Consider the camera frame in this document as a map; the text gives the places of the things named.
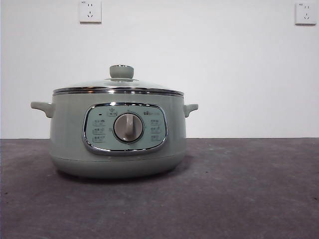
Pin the glass lid with green knob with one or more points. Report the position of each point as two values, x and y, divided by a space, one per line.
121 72

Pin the sage green electric pot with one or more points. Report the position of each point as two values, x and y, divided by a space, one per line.
69 129

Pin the white wall socket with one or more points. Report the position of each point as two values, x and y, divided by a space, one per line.
304 13
90 11

